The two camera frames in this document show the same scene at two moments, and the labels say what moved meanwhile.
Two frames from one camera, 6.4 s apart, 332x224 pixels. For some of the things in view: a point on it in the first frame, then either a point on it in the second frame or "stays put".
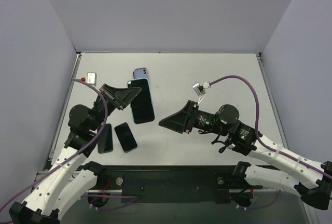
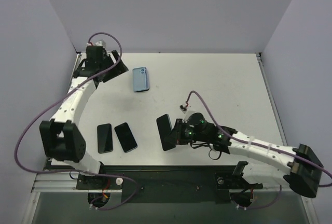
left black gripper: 111,97 → 114,66
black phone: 105,141 stays put
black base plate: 175,184 stays put
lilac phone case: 140,73 → 147,80
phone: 125,137 stays put
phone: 141,107 → 164,126
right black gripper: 188,117 → 177,131
